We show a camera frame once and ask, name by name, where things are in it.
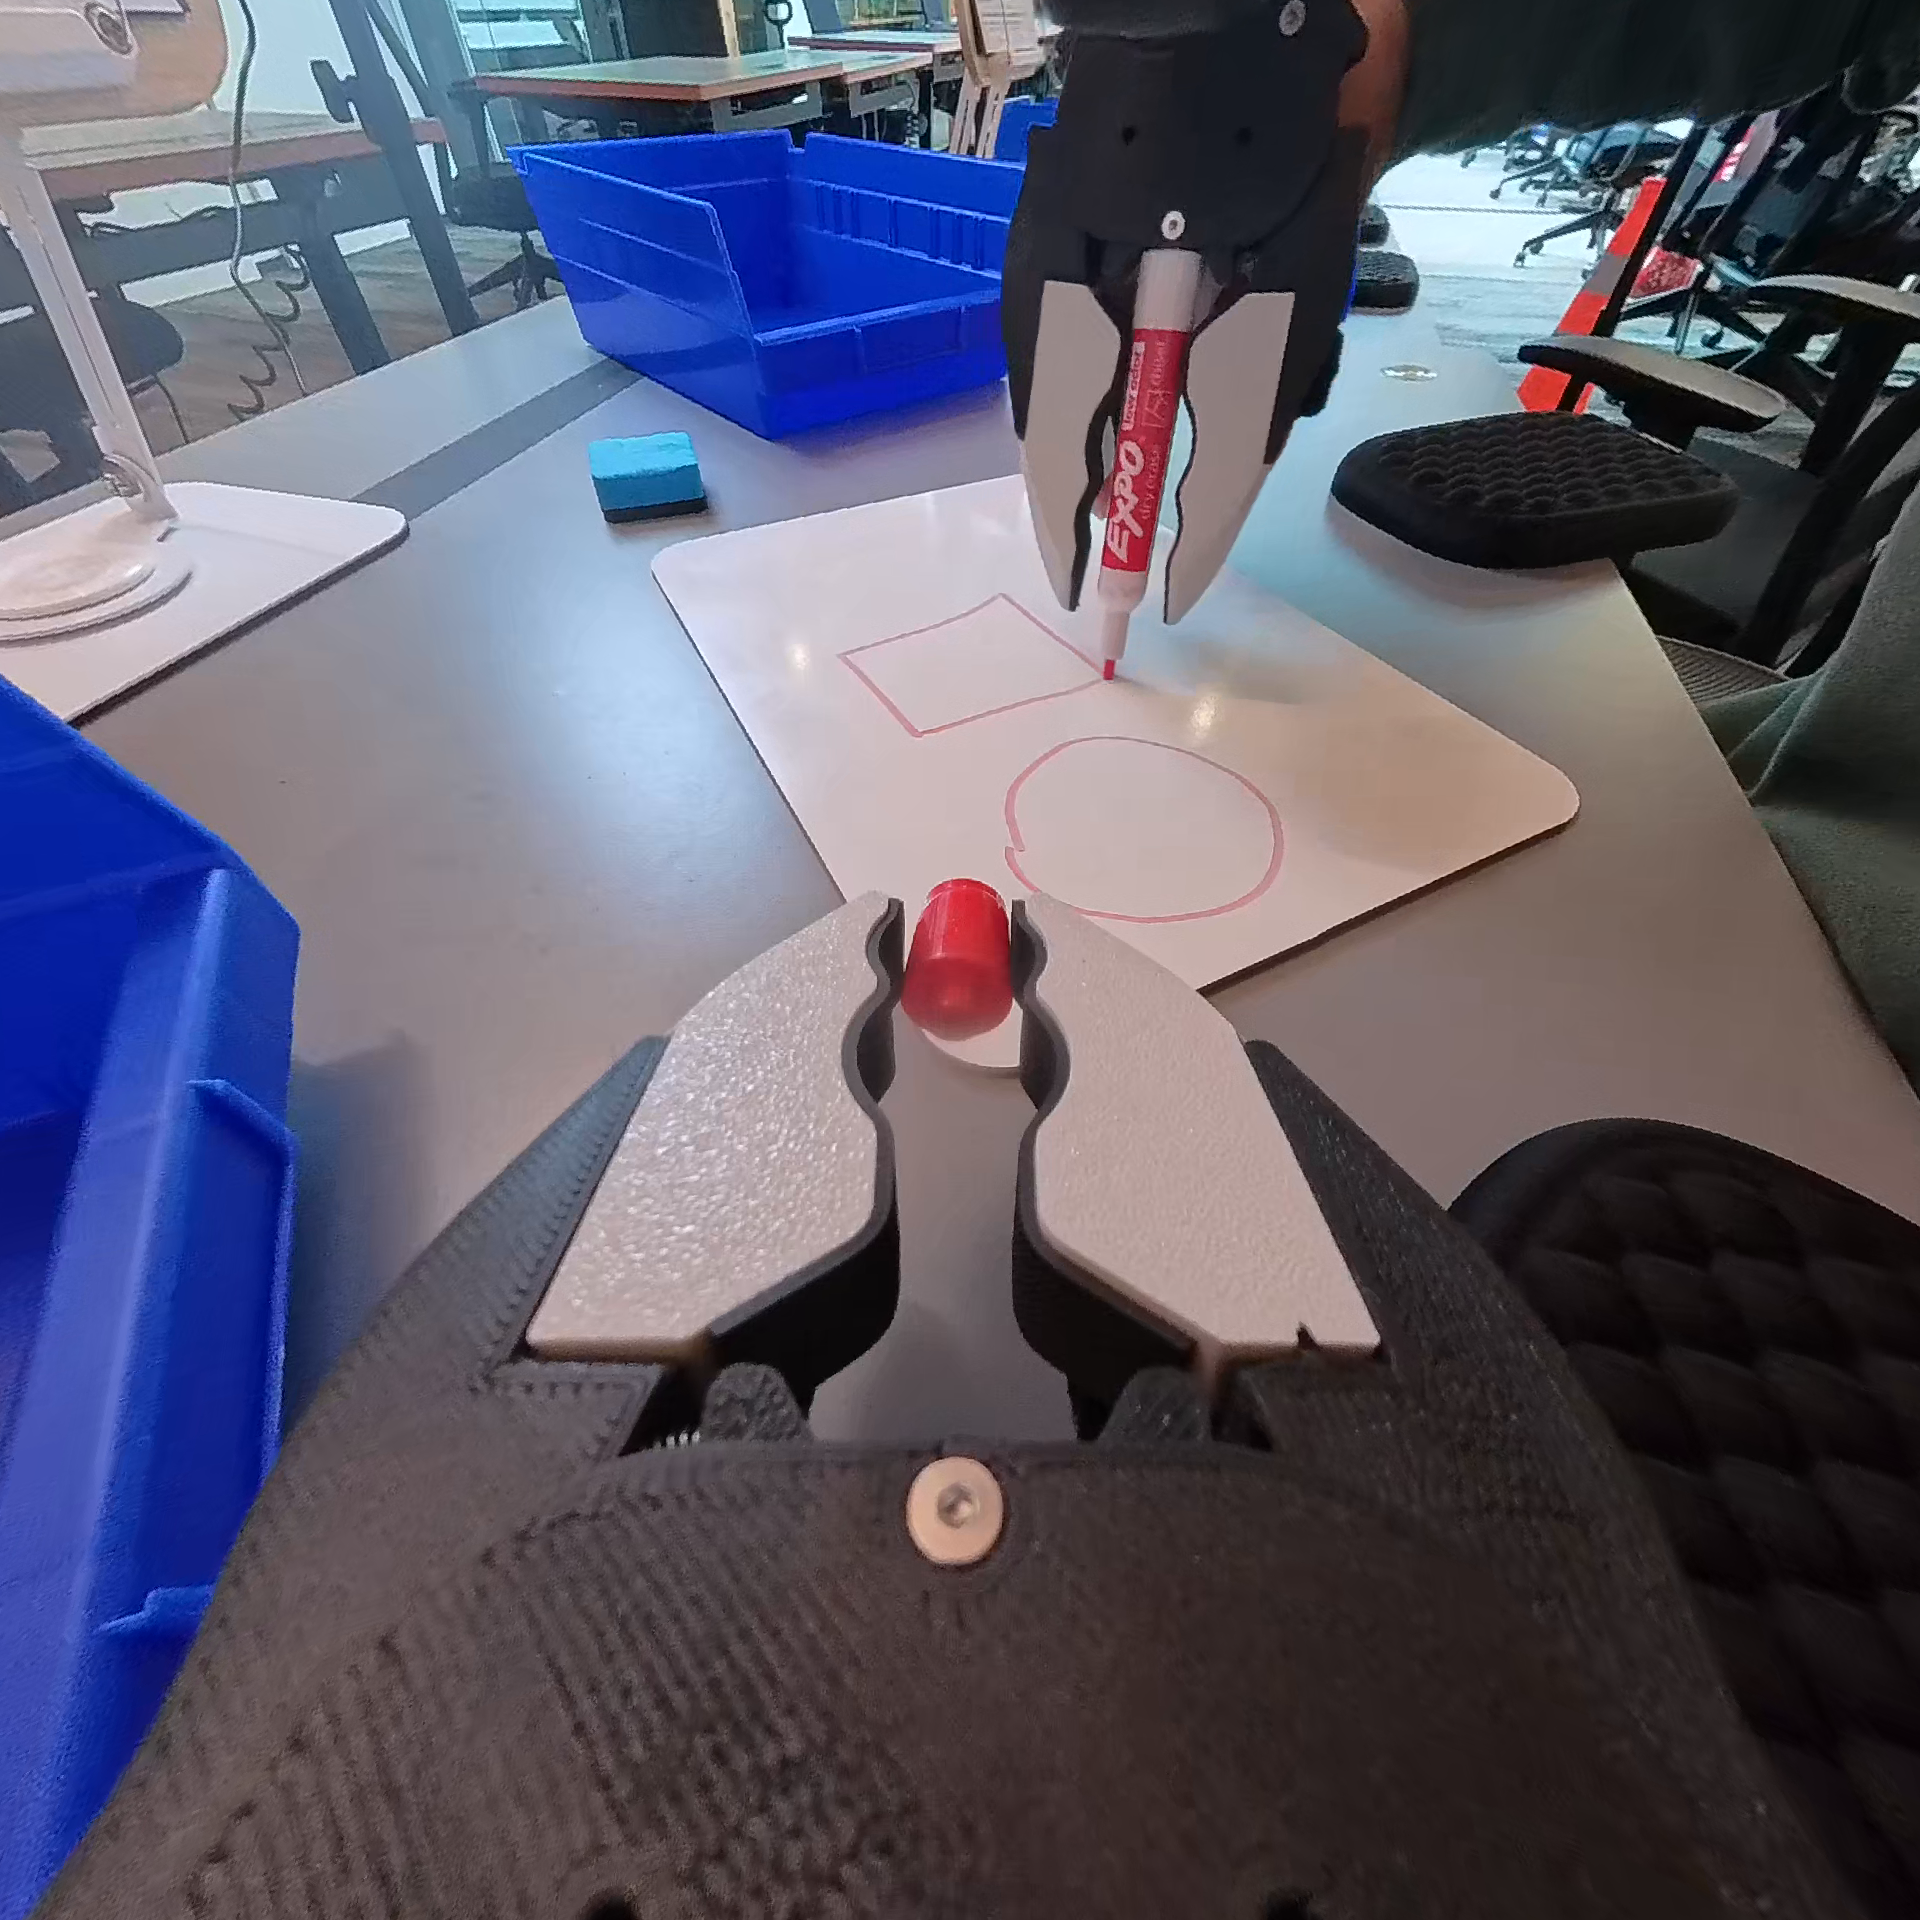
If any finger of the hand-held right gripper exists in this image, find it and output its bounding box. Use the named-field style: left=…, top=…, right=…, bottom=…
left=1025, top=277, right=1130, bottom=615
left=1161, top=287, right=1302, bottom=629

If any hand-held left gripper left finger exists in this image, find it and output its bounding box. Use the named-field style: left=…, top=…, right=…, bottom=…
left=528, top=895, right=905, bottom=1373

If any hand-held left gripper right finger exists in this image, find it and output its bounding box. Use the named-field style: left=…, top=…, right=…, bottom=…
left=1015, top=895, right=1384, bottom=1369

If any red dry erase marker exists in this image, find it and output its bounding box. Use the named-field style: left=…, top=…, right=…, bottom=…
left=1097, top=246, right=1202, bottom=682

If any red marker cap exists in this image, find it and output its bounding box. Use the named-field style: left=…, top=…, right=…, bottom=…
left=902, top=877, right=1019, bottom=1038

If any white whiteboard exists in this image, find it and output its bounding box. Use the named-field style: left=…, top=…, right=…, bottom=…
left=649, top=477, right=1584, bottom=1076

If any blue whiteboard eraser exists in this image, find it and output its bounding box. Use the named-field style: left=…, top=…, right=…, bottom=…
left=586, top=430, right=711, bottom=528

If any person's right forearm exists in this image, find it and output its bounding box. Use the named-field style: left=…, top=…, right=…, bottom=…
left=1387, top=0, right=1920, bottom=164

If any black honeycomb pad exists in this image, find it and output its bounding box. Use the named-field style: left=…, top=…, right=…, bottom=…
left=1331, top=407, right=1744, bottom=573
left=1351, top=201, right=1422, bottom=313

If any orange traffic cone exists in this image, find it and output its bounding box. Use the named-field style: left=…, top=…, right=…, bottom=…
left=1519, top=175, right=1671, bottom=416

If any black armrest office chair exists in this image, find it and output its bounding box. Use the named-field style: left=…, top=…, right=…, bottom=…
left=1519, top=270, right=1920, bottom=663

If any wooden background desk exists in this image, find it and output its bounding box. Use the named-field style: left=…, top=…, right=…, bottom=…
left=478, top=46, right=936, bottom=140
left=24, top=112, right=453, bottom=380

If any grey mesh chair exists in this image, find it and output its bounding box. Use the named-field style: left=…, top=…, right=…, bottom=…
left=1658, top=637, right=1791, bottom=710

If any black textured pad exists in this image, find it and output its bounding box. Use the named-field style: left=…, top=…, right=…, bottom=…
left=1447, top=1117, right=1920, bottom=1920

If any black metal pole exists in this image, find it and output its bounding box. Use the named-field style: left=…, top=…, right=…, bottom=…
left=321, top=0, right=481, bottom=343

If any white stand with base plate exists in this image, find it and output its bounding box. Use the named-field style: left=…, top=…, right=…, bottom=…
left=0, top=151, right=411, bottom=724

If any black coiled cable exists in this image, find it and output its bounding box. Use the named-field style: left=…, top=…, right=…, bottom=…
left=224, top=255, right=312, bottom=425

